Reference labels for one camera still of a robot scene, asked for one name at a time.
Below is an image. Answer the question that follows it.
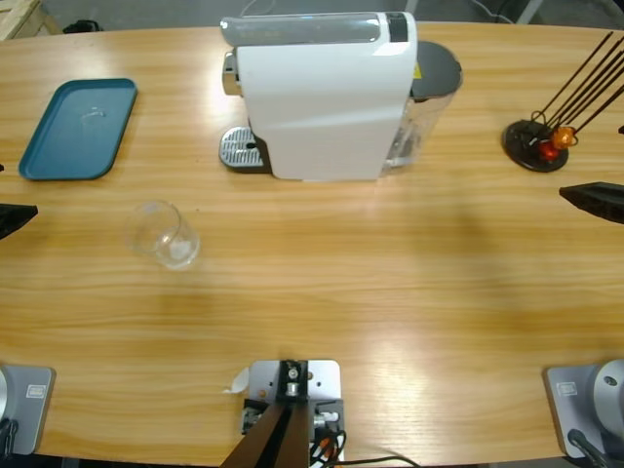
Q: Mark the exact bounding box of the white paper tab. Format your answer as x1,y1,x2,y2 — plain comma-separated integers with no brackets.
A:
222,368,252,395

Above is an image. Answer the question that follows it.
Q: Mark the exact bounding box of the clear drinking glass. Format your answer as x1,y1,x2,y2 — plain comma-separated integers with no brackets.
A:
123,199,202,271

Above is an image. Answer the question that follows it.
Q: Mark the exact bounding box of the black wire capsule holder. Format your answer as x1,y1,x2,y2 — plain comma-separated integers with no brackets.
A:
501,31,624,174

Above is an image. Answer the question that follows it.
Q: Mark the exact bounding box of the light wooden pallet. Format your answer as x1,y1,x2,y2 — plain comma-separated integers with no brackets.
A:
0,0,65,42

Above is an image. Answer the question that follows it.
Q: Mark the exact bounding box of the black base cable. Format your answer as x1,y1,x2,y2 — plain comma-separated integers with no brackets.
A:
567,428,611,468

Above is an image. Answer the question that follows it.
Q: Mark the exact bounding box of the grey metal frame leg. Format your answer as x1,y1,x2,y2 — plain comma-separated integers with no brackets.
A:
514,0,545,25

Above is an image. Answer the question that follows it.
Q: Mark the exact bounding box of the arm grey base plate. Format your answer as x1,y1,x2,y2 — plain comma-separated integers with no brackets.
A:
543,359,624,460
0,365,57,457

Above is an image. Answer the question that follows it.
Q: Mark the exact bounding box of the white capsule coffee machine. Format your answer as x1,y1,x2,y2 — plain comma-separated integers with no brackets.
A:
217,10,420,184

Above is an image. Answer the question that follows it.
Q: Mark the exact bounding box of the clear water tank black lid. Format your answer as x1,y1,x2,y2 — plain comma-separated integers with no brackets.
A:
382,40,464,176

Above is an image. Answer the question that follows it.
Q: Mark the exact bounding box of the orange and white cable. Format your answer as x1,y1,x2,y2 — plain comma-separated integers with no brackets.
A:
310,428,349,462

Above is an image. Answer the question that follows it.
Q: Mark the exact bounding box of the white floor cable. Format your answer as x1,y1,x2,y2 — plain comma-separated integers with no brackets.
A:
470,0,518,24

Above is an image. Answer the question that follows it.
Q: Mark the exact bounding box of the black thin cable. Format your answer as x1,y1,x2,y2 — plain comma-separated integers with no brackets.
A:
335,454,423,468

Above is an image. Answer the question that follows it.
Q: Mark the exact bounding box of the black object behind table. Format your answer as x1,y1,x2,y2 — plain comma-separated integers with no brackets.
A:
61,19,106,35

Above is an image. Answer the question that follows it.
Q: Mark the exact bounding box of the teal plastic tray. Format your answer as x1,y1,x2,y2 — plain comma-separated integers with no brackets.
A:
18,77,139,182

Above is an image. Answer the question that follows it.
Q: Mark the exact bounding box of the dark brown camera post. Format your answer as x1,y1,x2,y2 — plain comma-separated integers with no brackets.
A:
218,359,311,468

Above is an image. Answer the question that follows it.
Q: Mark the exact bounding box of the orange coffee capsule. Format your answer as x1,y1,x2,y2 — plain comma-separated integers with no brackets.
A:
553,125,579,150

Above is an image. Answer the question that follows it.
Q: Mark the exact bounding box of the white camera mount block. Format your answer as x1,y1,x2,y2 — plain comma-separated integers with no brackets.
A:
242,359,346,462

